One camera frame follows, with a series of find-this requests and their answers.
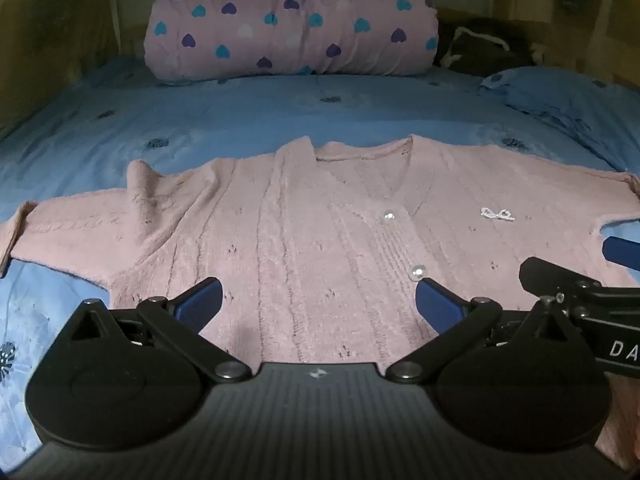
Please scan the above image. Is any blue pillow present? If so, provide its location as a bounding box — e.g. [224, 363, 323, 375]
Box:
[480, 65, 640, 171]

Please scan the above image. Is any pink heart-print rolled quilt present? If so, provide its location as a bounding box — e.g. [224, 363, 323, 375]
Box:
[144, 0, 440, 83]

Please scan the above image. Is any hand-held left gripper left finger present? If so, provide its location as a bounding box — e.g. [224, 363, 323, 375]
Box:
[50, 277, 252, 384]

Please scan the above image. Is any blue floral bed sheet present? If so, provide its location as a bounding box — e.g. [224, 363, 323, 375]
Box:
[0, 55, 640, 466]

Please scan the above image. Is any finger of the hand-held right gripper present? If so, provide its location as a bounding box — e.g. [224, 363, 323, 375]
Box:
[602, 236, 640, 267]
[519, 257, 604, 306]

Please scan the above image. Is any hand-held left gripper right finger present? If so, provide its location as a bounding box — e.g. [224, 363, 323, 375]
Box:
[387, 277, 596, 382]

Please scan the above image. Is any dark cloth with white cord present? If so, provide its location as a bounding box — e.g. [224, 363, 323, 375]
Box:
[439, 16, 537, 78]

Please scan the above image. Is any pink knitted cardigan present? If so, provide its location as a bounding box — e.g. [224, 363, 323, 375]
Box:
[0, 134, 640, 466]

